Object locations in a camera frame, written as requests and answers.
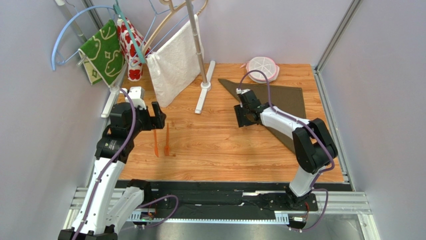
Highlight brown cloth napkin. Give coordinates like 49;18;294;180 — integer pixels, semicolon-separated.
217;78;307;155

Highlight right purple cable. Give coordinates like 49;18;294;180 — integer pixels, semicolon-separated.
236;69;337;233

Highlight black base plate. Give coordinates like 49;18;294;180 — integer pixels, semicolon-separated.
143;181;319;220

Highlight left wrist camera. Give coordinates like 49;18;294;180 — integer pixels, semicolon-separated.
125;86;147;110

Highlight aluminium frame rail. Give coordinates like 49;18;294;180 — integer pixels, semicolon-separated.
314;0;363;74

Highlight red white patterned cloth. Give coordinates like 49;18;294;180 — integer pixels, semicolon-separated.
116;18;146;82

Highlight white towel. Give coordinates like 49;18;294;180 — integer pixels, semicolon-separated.
146;21;200;108

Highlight beige wooden hanger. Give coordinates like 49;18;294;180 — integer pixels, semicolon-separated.
143;0;209;53

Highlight teal hanger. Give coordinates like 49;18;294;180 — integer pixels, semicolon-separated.
113;0;146;66

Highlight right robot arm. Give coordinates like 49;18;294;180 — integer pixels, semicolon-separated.
234;88;338;208

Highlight orange plastic fork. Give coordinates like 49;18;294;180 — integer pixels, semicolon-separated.
164;123;170;156

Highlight white pink lidded container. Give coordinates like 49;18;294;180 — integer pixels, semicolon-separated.
245;56;280;84

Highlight light blue hanger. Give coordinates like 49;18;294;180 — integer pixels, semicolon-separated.
50;4;116;72

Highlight metal drying rack stand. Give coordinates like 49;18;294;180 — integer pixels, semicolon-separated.
185;0;216;114

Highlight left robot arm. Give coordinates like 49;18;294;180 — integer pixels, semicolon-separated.
58;101;167;240

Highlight orange plastic knife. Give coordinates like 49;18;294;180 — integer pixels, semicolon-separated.
153;129;159;158

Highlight green patterned towel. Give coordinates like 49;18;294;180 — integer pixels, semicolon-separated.
78;19;125;87

